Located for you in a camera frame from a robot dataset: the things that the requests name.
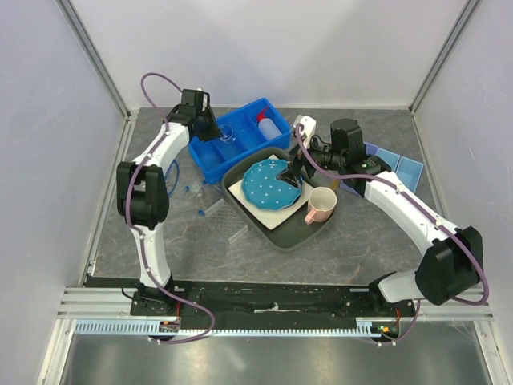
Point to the clear acrylic tube rack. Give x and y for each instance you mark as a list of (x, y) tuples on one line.
[(223, 218)]

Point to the pink ceramic mug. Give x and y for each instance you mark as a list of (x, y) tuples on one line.
[(321, 205)]

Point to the blue divided storage bin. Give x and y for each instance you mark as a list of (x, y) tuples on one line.
[(215, 157)]

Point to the white wash bottle red cap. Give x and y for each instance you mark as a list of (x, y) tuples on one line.
[(266, 125)]

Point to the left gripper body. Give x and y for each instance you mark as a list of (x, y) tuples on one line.
[(209, 129)]

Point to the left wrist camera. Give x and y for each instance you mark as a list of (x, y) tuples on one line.
[(205, 99)]

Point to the dark green tray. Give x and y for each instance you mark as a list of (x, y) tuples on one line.
[(292, 233)]

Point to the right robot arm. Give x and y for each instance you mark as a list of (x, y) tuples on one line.
[(452, 257)]

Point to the glass jar with lid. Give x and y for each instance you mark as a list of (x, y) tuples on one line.
[(196, 189)]

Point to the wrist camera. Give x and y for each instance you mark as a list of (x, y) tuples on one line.
[(307, 128), (205, 99)]

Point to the wooden brush handle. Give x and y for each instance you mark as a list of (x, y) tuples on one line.
[(335, 184)]

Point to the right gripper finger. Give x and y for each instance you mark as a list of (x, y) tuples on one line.
[(295, 169), (290, 176)]

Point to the left aluminium frame post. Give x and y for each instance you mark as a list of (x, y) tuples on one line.
[(77, 26)]

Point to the right aluminium frame post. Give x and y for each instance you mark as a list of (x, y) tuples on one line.
[(449, 44)]

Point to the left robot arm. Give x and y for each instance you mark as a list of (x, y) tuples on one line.
[(142, 197)]

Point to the glass beaker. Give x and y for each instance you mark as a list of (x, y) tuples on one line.
[(226, 133)]

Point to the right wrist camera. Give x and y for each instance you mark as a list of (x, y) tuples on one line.
[(307, 128)]

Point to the aluminium frame post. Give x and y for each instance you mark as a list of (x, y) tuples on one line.
[(77, 26), (449, 44)]

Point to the white square plate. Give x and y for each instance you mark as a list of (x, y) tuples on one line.
[(272, 218)]

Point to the light blue three-compartment box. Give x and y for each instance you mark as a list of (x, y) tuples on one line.
[(408, 171)]

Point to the blue safety glasses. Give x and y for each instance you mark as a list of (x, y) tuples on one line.
[(171, 177)]

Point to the teal polka dot plate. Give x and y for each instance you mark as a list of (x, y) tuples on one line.
[(262, 189)]

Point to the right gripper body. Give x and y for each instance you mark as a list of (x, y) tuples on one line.
[(309, 167)]

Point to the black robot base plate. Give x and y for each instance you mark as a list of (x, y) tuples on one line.
[(263, 304)]

